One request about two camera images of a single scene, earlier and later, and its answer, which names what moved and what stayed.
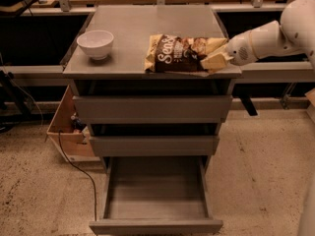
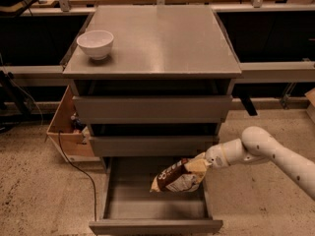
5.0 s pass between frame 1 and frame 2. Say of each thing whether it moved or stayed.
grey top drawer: stayed
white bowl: stayed
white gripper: moved
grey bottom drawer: stayed
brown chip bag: moved
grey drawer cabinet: stayed
